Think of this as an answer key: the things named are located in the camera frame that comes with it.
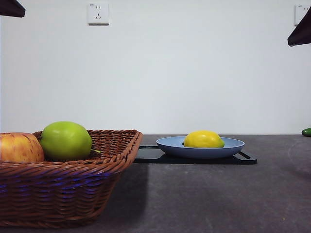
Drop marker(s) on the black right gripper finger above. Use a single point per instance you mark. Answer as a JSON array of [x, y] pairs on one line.
[[302, 31]]

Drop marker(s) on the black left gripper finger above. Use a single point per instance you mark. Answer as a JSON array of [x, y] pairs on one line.
[[9, 7]]

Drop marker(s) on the yellow lemon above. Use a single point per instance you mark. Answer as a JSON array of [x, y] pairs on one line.
[[202, 139]]

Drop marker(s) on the blue round plate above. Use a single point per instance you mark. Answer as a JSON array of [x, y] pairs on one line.
[[199, 153]]

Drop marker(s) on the brown woven wicker basket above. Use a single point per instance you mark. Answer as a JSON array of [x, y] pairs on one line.
[[60, 191]]

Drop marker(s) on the dark green vegetable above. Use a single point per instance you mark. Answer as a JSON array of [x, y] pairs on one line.
[[307, 131]]

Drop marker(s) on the red yellow apple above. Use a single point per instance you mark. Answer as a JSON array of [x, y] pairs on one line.
[[19, 148]]

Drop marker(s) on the green apple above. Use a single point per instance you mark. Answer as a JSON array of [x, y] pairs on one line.
[[65, 142]]

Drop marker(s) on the black flat tray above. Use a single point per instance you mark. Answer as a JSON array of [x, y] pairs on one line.
[[150, 155]]

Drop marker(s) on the white wall socket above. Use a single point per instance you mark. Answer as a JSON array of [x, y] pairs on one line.
[[299, 14], [98, 14]]

